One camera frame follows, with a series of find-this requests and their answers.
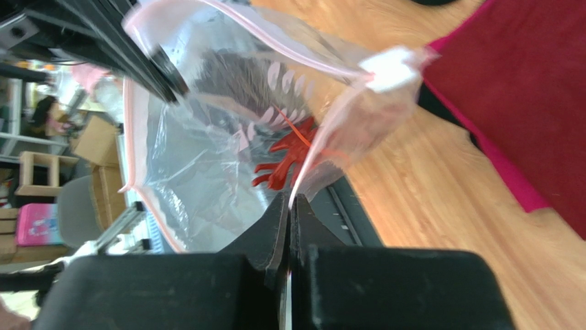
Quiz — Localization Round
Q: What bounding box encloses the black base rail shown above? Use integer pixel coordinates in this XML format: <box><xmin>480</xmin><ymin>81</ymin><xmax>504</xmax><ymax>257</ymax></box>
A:
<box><xmin>310</xmin><ymin>177</ymin><xmax>384</xmax><ymax>248</ymax></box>

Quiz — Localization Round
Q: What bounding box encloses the pink cloth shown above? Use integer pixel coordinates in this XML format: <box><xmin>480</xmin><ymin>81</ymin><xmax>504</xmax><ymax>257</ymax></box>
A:
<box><xmin>423</xmin><ymin>36</ymin><xmax>552</xmax><ymax>214</ymax></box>

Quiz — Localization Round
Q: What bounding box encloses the dark red folded cloth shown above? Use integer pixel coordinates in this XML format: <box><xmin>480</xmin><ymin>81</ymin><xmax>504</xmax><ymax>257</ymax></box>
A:
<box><xmin>424</xmin><ymin>1</ymin><xmax>585</xmax><ymax>237</ymax></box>

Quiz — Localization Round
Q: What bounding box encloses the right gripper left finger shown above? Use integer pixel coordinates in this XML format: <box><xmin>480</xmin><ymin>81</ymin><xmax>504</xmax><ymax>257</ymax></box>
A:
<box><xmin>33</xmin><ymin>194</ymin><xmax>287</xmax><ymax>329</ymax></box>

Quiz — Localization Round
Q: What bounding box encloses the clear zip top bag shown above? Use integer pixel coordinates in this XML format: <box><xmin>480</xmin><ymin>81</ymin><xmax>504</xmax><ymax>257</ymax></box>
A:
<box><xmin>123</xmin><ymin>1</ymin><xmax>437</xmax><ymax>252</ymax></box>

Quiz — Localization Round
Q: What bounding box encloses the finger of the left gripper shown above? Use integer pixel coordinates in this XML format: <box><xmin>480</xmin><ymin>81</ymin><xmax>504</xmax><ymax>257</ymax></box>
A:
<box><xmin>57</xmin><ymin>1</ymin><xmax>188</xmax><ymax>102</ymax></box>

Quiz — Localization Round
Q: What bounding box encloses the cardboard box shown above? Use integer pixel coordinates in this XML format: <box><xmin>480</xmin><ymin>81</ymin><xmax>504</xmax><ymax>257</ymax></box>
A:
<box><xmin>72</xmin><ymin>115</ymin><xmax>127</xmax><ymax>230</ymax></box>

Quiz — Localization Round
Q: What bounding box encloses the grey chair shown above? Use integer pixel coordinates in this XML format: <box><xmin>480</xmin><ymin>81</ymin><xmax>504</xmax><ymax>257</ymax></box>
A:
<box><xmin>56</xmin><ymin>175</ymin><xmax>104</xmax><ymax>249</ymax></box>

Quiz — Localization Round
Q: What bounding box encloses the pink box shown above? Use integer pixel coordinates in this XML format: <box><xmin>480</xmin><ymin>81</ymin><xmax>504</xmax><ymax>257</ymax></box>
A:
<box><xmin>16</xmin><ymin>203</ymin><xmax>63</xmax><ymax>247</ymax></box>

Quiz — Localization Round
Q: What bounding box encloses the red toy lobster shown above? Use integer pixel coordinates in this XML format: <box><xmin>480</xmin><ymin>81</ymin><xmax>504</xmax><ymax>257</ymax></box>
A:
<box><xmin>250</xmin><ymin>107</ymin><xmax>349</xmax><ymax>191</ymax></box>

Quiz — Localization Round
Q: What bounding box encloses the black cap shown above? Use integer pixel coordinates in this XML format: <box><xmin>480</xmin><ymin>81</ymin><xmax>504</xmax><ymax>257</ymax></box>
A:
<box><xmin>412</xmin><ymin>0</ymin><xmax>455</xmax><ymax>7</ymax></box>

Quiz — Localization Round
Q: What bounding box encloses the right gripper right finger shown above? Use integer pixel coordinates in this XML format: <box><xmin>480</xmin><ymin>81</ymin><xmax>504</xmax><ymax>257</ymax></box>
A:
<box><xmin>290</xmin><ymin>195</ymin><xmax>515</xmax><ymax>329</ymax></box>

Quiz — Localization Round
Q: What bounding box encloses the wooden shelf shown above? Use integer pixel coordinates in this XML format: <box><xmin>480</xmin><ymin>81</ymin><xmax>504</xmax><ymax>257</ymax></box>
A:
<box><xmin>15</xmin><ymin>151</ymin><xmax>78</xmax><ymax>197</ymax></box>

